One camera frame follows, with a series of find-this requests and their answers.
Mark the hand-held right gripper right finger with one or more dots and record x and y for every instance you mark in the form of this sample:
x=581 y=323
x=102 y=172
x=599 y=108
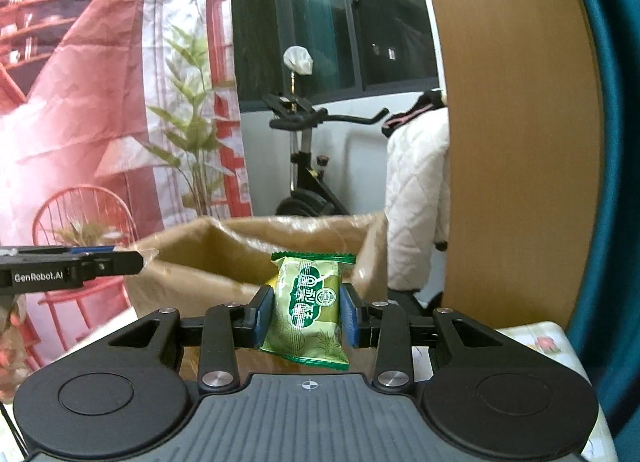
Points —
x=350 y=314

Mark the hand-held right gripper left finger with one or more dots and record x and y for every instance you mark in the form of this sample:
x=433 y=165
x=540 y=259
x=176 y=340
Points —
x=262 y=314

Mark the red printed backdrop cloth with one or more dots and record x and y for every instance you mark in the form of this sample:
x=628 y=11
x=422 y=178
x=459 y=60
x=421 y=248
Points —
x=100 y=117

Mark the brown cardboard box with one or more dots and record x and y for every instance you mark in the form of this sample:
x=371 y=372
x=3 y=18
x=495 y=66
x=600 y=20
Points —
x=220 y=262

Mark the olive green snack packet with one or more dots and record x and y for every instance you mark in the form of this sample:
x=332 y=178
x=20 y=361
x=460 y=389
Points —
x=307 y=307

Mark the white quilted jacket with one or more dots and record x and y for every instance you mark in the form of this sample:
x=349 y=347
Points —
x=417 y=202

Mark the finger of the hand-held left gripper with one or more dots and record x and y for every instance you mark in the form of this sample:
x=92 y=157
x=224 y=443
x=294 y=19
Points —
x=115 y=263

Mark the black garment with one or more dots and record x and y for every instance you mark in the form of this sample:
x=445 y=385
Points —
x=415 y=114

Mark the black exercise bike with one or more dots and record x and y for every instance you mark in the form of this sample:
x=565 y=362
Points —
x=305 y=192

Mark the checkered tablecloth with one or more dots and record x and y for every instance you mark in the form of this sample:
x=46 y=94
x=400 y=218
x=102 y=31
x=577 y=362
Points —
x=545 y=342

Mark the dark window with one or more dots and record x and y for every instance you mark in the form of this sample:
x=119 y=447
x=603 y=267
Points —
x=320 y=17

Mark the teal curtain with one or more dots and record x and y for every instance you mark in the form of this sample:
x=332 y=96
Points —
x=615 y=192

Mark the plastic-covered bike seat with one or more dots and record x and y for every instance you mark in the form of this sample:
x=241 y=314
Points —
x=298 y=61

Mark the wooden board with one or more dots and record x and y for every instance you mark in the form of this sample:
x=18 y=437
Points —
x=515 y=142

